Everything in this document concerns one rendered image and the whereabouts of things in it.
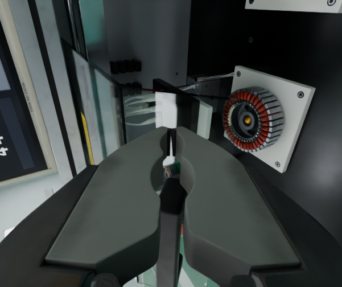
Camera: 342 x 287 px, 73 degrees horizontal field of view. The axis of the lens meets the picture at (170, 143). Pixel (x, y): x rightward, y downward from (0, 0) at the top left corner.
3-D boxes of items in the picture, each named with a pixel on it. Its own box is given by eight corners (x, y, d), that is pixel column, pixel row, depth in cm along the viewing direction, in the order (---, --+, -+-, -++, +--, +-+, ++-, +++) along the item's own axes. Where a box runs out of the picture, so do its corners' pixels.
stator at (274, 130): (295, 98, 34) (278, 102, 33) (274, 159, 40) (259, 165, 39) (240, 78, 42) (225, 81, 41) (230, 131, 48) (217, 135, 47)
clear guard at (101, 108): (246, 100, 14) (156, 121, 11) (205, 300, 26) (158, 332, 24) (97, 35, 38) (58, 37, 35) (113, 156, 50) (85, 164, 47)
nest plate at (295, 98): (316, 87, 33) (310, 89, 32) (285, 171, 40) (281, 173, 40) (239, 65, 43) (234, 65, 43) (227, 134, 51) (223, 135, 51)
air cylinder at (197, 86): (221, 78, 49) (200, 82, 46) (217, 111, 53) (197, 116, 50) (206, 73, 52) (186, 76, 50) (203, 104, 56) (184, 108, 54)
